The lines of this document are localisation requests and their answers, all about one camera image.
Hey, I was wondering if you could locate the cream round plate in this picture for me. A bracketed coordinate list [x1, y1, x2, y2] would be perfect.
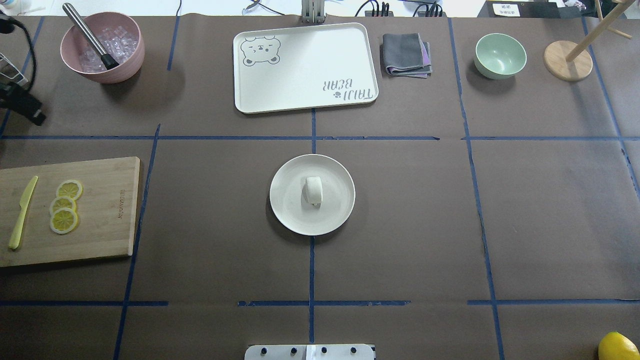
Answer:
[269, 153, 355, 236]

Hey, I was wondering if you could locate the white bear tray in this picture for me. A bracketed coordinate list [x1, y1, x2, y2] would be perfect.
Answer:
[233, 22, 379, 114]

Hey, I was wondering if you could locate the grey folded cloth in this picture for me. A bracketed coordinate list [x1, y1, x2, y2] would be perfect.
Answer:
[382, 33, 433, 79]

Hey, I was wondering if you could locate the bamboo cutting board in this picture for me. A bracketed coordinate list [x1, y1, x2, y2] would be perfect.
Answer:
[0, 156, 141, 267]

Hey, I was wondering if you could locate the mint green bowl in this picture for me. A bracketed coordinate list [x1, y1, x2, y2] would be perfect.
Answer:
[473, 33, 528, 80]

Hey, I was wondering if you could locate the metal black-tipped stirrer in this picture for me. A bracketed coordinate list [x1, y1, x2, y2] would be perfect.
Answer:
[62, 2, 119, 70]

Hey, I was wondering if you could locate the black box with label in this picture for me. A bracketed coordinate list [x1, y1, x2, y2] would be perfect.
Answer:
[477, 0, 541, 18]

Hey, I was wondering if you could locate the pink bowl with ice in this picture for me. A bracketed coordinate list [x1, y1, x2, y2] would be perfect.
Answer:
[60, 12, 146, 84]

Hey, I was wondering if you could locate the lemon slice top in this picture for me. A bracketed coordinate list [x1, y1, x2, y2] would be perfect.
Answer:
[55, 179, 83, 201]

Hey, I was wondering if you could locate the lemon slice bottom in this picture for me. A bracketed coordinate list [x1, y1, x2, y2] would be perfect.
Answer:
[49, 207, 79, 235]

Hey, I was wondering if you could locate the wooden mug stand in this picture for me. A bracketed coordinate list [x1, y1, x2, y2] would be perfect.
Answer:
[542, 0, 634, 82]

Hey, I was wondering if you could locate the yellow plastic knife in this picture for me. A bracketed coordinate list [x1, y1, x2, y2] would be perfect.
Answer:
[7, 175, 39, 250]

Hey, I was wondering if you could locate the yellow lemon upper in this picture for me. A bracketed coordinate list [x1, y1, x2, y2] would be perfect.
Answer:
[598, 332, 640, 360]

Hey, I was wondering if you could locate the aluminium frame post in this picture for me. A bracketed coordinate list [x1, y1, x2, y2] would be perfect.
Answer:
[301, 0, 326, 24]

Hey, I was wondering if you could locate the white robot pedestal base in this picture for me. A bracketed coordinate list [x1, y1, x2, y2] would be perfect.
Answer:
[244, 343, 377, 360]

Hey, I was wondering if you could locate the black camera on cable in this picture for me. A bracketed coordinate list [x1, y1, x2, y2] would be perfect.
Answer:
[0, 12, 46, 126]

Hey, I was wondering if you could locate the white wire cup rack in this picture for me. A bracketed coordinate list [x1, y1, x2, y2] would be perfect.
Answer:
[0, 53, 29, 86]

